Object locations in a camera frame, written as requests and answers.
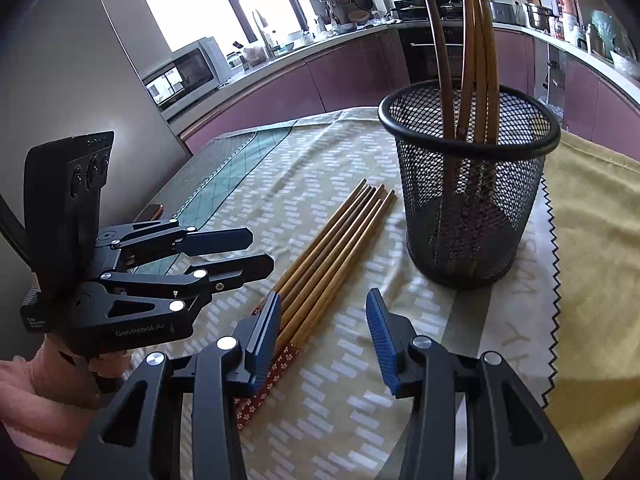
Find purple kitchen cabinets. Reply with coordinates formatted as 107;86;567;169
169;25;639;158

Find hand in pink sleeve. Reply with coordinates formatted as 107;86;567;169
1;335;131;465

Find green cutting mat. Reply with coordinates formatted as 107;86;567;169
153;122;316;272

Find white microwave oven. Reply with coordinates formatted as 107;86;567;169
142;37;232;119

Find yellow checked cloth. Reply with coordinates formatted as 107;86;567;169
544;132;639;479

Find dark brown chopstick in holder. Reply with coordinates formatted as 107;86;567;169
425;0;456;140

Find black mesh utensil holder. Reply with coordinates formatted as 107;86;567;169
378;80;561;289

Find bamboo chopstick in holder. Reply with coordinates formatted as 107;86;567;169
457;0;475;141
473;0;487;144
480;0;499;145

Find built-in black oven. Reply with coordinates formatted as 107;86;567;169
393;0;463;84

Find steel pot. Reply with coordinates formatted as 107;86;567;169
524;2;554;34

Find black camera box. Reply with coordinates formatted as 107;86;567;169
23;131;114;292

